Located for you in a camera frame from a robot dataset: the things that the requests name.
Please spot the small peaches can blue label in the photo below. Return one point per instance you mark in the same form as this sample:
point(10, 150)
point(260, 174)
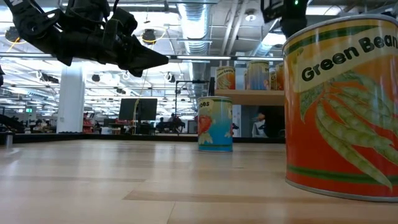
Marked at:
point(258, 76)

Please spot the corn can orange label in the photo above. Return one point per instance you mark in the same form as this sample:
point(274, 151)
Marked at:
point(276, 79)

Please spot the white room pillar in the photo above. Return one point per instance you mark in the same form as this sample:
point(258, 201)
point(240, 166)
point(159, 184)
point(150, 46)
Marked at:
point(71, 99)

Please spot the wooden shelf board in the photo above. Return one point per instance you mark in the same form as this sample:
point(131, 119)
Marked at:
point(255, 97)

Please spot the person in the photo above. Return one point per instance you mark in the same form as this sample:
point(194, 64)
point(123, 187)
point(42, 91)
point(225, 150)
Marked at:
point(272, 121)

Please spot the silver ceiling air duct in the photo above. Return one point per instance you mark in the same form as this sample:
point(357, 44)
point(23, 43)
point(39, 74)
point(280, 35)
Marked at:
point(194, 28)

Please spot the black shelf post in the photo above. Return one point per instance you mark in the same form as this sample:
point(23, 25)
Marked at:
point(211, 86)

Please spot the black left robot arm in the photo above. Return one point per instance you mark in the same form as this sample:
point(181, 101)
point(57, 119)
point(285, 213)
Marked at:
point(28, 21)

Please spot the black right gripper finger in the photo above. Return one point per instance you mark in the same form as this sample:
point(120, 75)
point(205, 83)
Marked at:
point(293, 26)

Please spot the small metal cylinder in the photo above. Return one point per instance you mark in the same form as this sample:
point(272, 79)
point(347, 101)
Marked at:
point(8, 139)

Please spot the large green beans can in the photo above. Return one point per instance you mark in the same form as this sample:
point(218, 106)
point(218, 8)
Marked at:
point(342, 118)

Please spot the black computer monitor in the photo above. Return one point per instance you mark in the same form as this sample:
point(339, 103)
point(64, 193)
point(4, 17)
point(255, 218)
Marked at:
point(147, 109)
point(128, 109)

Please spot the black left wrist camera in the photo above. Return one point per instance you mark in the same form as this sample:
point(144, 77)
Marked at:
point(121, 23)

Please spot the long ceiling light bar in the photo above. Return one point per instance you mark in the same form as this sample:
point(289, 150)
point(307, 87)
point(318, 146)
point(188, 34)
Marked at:
point(224, 58)

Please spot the tomatoes can blue label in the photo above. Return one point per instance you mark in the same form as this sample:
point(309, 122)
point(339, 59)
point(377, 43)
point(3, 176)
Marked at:
point(215, 124)

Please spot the small green beans can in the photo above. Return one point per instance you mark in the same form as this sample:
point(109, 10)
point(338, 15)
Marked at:
point(225, 78)

